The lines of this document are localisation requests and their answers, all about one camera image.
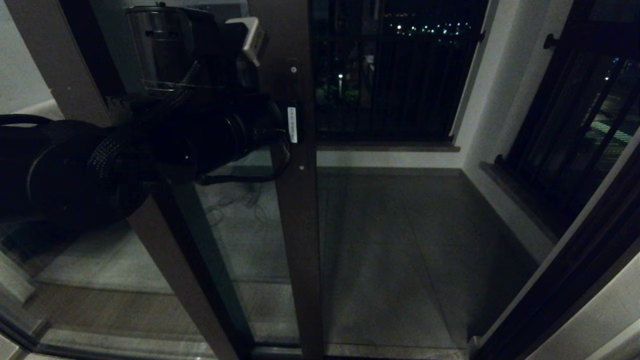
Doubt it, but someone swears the brown-framed sliding glass door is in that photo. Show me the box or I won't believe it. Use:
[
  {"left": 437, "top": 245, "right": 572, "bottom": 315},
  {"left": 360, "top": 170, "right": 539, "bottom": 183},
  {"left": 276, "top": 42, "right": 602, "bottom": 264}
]
[{"left": 95, "top": 0, "right": 325, "bottom": 360}]

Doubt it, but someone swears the brown-framed fixed glass panel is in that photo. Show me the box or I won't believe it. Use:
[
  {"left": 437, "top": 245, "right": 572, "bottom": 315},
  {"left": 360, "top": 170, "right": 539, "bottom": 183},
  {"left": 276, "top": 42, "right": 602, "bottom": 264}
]
[{"left": 0, "top": 0, "right": 256, "bottom": 360}]

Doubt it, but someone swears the brown stone window sill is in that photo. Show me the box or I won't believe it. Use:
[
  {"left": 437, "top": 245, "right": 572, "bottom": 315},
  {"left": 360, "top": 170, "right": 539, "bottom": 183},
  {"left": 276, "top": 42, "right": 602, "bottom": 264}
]
[{"left": 479, "top": 162, "right": 558, "bottom": 247}]

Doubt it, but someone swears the dark brown door jamb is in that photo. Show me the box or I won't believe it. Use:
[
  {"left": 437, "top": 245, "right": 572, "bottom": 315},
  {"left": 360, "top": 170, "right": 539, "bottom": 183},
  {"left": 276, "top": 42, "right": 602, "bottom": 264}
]
[{"left": 470, "top": 135, "right": 640, "bottom": 360}]

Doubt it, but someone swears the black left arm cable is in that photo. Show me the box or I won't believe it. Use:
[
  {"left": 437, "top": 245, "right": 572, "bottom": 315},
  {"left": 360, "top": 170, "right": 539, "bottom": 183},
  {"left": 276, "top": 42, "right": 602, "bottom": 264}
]
[{"left": 197, "top": 140, "right": 292, "bottom": 186}]

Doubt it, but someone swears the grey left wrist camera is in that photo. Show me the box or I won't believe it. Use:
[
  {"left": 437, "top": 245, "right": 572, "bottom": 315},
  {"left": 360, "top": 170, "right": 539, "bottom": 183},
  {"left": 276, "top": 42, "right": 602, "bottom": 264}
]
[{"left": 225, "top": 16, "right": 267, "bottom": 68}]

